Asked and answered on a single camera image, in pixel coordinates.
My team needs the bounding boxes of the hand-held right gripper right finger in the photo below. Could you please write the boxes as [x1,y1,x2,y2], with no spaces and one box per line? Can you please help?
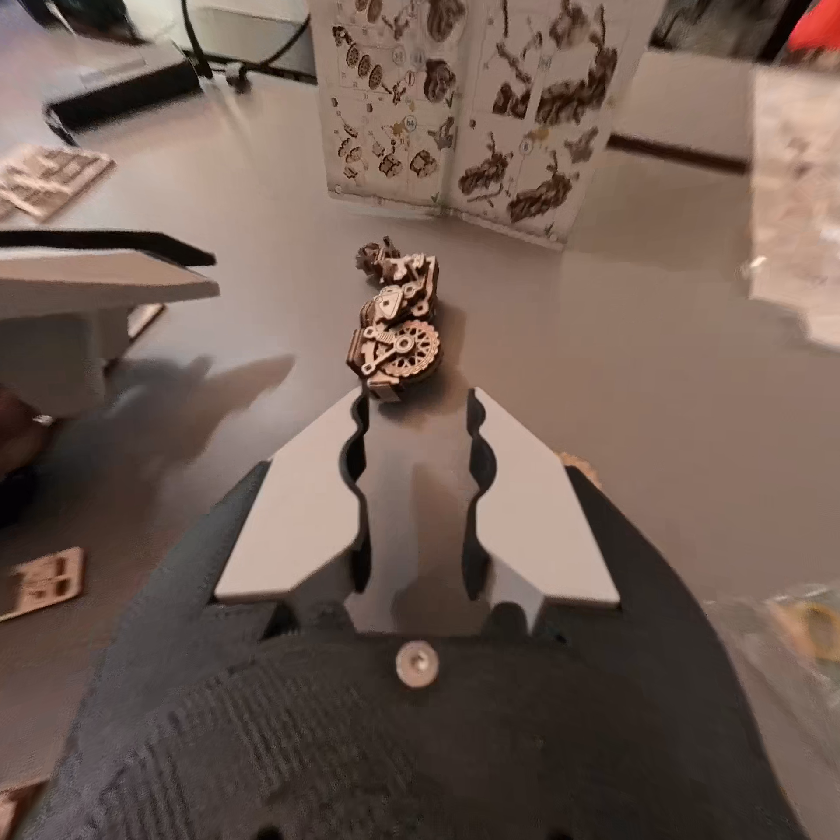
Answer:
[466,386,622,632]

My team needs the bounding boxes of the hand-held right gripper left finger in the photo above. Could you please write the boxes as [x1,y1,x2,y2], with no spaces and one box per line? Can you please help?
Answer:
[215,386,370,605]

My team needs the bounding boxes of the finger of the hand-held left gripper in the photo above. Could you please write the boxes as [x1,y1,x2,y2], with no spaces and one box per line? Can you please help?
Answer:
[0,230,221,421]

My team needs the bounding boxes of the wooden mechanical puzzle model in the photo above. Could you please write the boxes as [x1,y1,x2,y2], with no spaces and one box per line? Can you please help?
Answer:
[345,236,446,403]

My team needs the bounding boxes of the grey desk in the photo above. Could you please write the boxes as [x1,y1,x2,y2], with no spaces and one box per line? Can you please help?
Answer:
[0,39,840,840]

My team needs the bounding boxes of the person's left hand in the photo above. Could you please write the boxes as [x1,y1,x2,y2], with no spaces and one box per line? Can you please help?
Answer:
[0,387,52,480]

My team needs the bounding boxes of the small wooden gear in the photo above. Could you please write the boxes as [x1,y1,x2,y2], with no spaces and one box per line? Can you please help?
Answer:
[556,451,602,490]

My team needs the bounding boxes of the long laser-cut plywood sheet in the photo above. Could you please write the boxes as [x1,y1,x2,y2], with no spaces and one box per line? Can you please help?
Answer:
[0,144,116,221]

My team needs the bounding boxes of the black power adapter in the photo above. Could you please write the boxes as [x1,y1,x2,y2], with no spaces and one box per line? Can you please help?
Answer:
[42,42,206,147]

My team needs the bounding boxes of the slotted wooden puzzle sheet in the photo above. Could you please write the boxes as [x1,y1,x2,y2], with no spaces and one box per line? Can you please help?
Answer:
[0,546,86,622]

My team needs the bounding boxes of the clear plastic bag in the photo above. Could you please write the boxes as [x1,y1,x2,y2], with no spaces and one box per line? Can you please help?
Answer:
[705,581,840,729]

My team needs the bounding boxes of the pale crumpled plastic sheet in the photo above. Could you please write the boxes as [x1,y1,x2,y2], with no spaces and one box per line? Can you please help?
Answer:
[738,64,840,352]

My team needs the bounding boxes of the folded assembly instruction sheet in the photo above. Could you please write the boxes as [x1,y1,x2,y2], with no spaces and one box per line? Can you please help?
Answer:
[307,0,649,252]

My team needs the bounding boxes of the red object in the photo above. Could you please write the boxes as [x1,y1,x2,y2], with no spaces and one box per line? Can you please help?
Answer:
[786,0,840,55]

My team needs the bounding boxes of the black cable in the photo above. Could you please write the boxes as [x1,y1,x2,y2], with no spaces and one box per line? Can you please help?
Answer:
[178,0,317,94]

